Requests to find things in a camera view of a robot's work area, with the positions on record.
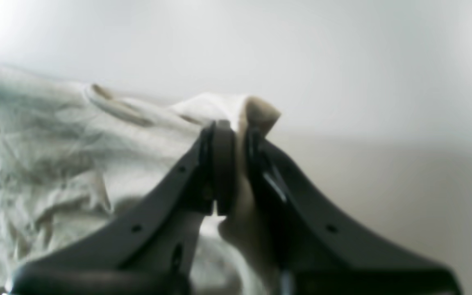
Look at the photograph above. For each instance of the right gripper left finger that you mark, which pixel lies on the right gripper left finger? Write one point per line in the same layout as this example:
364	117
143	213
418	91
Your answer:
148	250

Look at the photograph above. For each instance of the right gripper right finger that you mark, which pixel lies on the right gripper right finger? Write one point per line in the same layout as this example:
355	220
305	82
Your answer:
319	249

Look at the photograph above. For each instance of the beige T-shirt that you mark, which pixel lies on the beige T-shirt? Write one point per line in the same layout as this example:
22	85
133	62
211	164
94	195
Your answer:
75	155

